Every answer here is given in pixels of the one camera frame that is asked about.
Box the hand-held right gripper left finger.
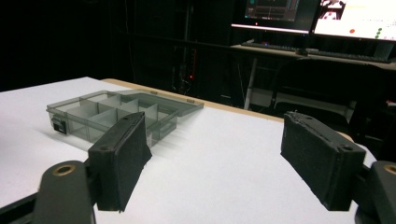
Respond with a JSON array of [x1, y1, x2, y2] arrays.
[[88, 111, 153, 213]]

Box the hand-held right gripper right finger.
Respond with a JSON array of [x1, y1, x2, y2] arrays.
[[280, 111, 367, 212]]

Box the clear grey compartment organizer box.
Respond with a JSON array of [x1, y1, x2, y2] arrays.
[[46, 89, 205, 148]]

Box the black office chair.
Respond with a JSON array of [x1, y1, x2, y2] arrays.
[[270, 57, 389, 126]]

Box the wooden desk with white leg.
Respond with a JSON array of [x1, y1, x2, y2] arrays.
[[230, 44, 396, 111]]

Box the black keyboard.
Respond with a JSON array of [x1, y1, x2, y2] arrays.
[[241, 39, 301, 53], [306, 48, 394, 64]]

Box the bright computer monitor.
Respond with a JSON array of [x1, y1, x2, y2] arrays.
[[312, 0, 396, 42]]

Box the dark computer monitor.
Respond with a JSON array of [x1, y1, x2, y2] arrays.
[[231, 0, 321, 35]]

